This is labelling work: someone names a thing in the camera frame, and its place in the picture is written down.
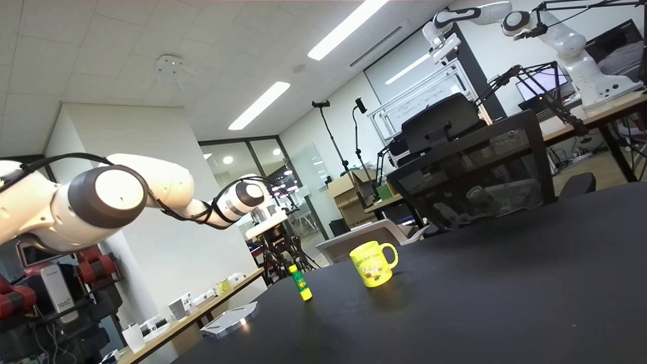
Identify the yellow mug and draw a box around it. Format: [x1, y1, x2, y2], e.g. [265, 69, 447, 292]
[351, 241, 399, 289]

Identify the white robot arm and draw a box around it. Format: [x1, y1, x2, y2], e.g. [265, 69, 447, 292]
[0, 152, 270, 253]

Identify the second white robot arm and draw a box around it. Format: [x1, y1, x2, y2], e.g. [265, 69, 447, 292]
[424, 0, 644, 108]

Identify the black light stand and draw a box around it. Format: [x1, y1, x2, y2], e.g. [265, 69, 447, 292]
[311, 99, 352, 177]

